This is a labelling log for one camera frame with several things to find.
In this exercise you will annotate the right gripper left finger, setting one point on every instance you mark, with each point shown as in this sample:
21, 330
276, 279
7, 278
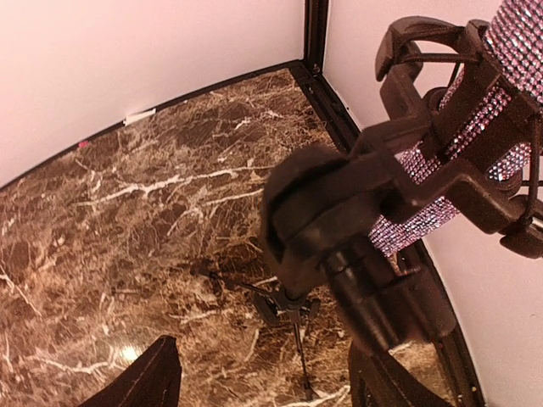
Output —
153, 379

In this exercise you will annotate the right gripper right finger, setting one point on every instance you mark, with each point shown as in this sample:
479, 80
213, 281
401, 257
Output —
409, 375

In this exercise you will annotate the black tripod microphone stand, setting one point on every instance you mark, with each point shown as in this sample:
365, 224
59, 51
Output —
318, 209

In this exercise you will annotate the silver glitter microphone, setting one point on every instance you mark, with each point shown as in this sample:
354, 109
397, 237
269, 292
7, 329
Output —
464, 135

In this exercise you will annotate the white tape scrap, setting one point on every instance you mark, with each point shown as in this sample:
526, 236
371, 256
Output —
133, 118

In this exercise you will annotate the right black frame post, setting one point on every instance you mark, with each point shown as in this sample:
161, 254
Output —
315, 31

